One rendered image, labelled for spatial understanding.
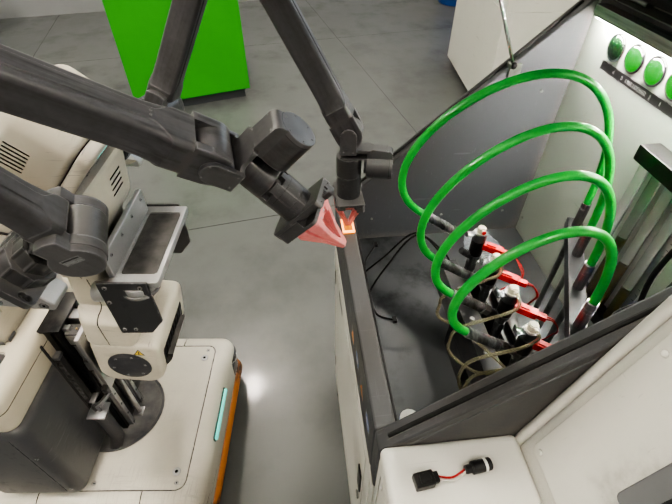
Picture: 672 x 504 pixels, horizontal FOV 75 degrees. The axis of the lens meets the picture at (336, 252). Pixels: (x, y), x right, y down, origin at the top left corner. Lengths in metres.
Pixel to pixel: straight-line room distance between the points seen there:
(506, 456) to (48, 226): 0.75
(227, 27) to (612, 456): 3.76
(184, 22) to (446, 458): 0.90
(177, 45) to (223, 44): 3.01
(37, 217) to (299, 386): 1.43
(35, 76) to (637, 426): 0.75
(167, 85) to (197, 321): 1.40
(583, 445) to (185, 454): 1.18
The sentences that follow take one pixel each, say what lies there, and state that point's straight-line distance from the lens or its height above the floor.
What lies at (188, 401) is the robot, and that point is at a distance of 1.66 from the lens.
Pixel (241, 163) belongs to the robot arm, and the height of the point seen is 1.36.
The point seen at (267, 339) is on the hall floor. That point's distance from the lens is 2.08.
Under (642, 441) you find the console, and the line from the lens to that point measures 0.64.
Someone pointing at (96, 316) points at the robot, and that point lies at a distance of 1.13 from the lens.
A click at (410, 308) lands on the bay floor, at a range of 1.11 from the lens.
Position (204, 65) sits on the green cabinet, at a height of 0.33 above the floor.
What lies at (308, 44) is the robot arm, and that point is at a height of 1.39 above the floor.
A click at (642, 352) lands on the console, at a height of 1.24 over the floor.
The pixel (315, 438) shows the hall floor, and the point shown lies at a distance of 1.83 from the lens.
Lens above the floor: 1.68
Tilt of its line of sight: 43 degrees down
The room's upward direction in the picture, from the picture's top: straight up
